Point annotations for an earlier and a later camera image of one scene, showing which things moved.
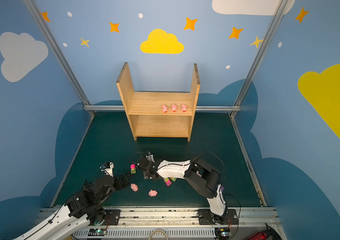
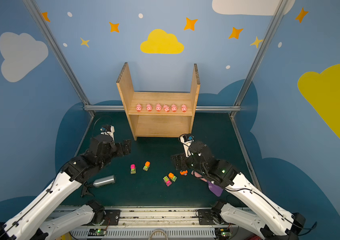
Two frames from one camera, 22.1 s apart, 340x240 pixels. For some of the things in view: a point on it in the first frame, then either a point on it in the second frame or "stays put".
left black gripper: (120, 181) to (120, 148)
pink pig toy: (174, 108) stays put
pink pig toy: (164, 108) stays put
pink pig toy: (134, 187) to (138, 107)
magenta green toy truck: (168, 181) stays put
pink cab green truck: (133, 169) stays put
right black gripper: (145, 167) to (182, 162)
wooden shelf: (165, 114) stays put
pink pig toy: (152, 193) to (149, 107)
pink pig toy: (184, 108) stays put
